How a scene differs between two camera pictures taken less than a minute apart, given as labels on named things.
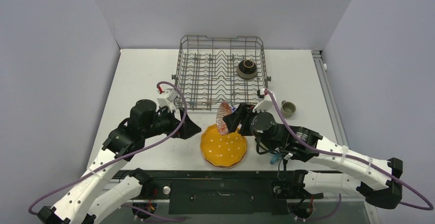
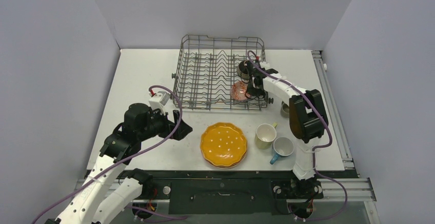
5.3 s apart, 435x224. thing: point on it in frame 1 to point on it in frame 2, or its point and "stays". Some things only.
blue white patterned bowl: x=224 y=109 to x=238 y=90
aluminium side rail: x=328 y=93 stays
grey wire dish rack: x=211 y=71 stays
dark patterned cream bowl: x=246 y=69 stays
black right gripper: x=243 y=116 to x=256 y=81
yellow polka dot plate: x=222 y=150 stays
